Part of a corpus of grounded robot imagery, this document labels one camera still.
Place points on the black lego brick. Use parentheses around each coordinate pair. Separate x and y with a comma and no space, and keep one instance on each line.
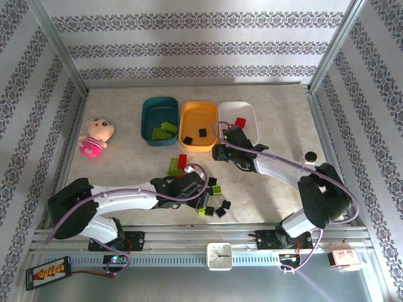
(202,132)
(220,213)
(188,140)
(210,210)
(226,204)
(213,181)

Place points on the green lego brick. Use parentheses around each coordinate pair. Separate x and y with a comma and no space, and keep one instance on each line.
(169,126)
(167,136)
(216,189)
(157,132)
(174,163)
(176,172)

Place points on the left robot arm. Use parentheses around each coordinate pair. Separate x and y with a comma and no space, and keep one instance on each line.
(126,199)

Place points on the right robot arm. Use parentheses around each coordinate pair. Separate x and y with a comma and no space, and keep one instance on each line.
(283,170)

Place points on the white plastic container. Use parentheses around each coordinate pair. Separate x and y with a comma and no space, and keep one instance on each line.
(245,110)

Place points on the orange plastic container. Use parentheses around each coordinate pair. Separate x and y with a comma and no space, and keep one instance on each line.
(198,113)

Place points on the white square clock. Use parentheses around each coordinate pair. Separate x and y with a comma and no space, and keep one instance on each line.
(219,256)

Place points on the black round knob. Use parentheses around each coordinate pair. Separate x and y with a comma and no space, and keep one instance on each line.
(311,156)

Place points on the teal plastic container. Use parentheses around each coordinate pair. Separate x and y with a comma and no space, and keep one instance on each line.
(157,110)

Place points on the small controller board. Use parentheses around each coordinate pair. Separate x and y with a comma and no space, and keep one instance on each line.
(115,260)
(289,258)

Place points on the pink plush doll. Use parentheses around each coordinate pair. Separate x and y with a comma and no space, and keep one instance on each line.
(97,129)

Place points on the pink box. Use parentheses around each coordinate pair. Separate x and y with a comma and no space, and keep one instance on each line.
(344,258)

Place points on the black power distribution board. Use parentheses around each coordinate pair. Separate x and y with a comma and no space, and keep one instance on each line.
(47,273)

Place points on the aluminium mounting rail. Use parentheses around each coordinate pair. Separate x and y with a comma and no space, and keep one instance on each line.
(189,234)

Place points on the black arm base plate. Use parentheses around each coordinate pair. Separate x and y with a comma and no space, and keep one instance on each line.
(137,240)
(264,239)

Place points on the aluminium side rail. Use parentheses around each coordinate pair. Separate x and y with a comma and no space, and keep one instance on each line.
(66,157)
(323,126)

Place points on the aluminium frame post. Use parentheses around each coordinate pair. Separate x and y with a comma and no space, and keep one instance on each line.
(337,47)
(63,47)

